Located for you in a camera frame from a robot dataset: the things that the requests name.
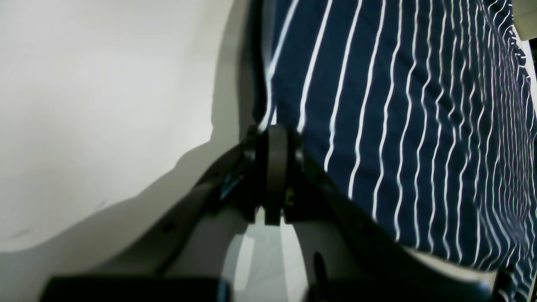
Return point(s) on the navy white striped T-shirt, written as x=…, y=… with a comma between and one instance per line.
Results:
x=421, y=112

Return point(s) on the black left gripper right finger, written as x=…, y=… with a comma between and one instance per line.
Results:
x=348, y=257

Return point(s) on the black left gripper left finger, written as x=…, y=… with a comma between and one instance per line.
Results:
x=181, y=257

